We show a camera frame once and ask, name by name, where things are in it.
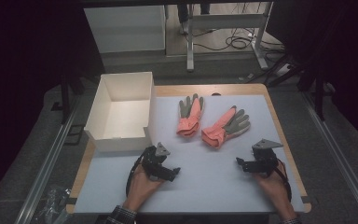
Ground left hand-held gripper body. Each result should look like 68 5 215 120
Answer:
140 142 172 181

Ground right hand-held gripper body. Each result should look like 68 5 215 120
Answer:
250 138 284 177

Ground pink and grey work glove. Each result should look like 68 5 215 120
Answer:
200 105 252 149
175 93 205 138

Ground white box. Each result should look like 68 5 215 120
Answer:
83 71 157 153

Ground person's left hand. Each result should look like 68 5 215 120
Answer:
122 163 166 213

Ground person's right hand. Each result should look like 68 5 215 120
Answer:
253 161 296 220

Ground light blue table mat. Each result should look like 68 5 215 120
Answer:
74 94 306 215

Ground black metal stand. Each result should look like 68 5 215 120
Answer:
297 69 337 122
50 73 87 125

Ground white power strip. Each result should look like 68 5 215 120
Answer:
274 63 292 77

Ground clear plastic bag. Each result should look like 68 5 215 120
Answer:
32 184 73 224

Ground white cabinet panel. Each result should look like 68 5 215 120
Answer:
83 5 168 54

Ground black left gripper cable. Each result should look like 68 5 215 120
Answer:
125 154 145 198

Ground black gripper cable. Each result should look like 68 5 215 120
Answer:
125 154 145 198
276 158 293 203

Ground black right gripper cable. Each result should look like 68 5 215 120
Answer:
276 158 293 203

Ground aluminium floor rail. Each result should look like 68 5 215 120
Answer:
301 92 358 224
14 98 81 224

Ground black floor bracket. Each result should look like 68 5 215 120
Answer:
62 123 87 147

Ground black floor cables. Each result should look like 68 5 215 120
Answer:
183 27 285 54

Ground grey metal desk frame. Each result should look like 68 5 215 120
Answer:
186 1 275 73

